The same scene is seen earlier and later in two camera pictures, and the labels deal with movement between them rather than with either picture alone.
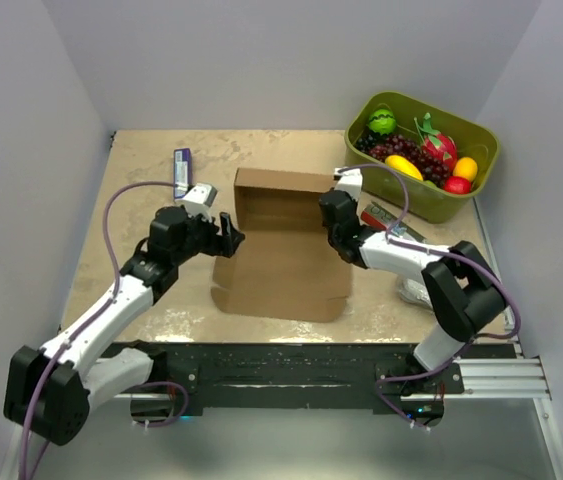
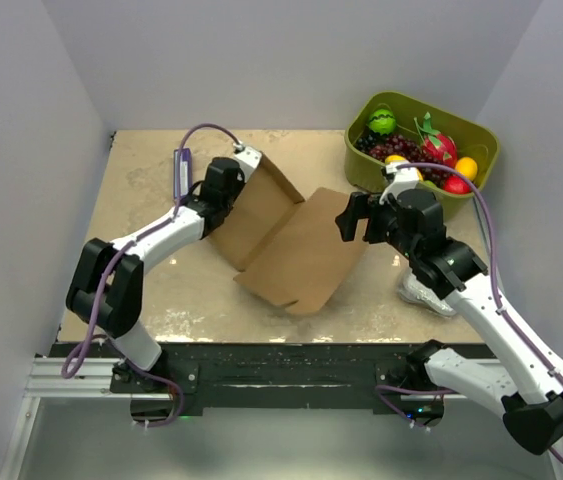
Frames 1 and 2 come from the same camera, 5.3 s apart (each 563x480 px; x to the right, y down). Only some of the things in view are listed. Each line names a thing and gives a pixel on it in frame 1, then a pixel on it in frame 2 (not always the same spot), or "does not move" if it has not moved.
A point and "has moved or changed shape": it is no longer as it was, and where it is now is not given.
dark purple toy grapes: x=365 y=142 does not move
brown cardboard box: x=287 y=268 has moved or changed shape
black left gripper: x=217 y=245 to x=240 y=183
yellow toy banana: x=403 y=164 does not move
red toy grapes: x=431 y=169 does not move
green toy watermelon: x=382 y=121 does not move
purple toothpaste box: x=182 y=171 does not move
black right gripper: x=354 y=202 to x=363 y=205
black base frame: x=375 y=378 does not move
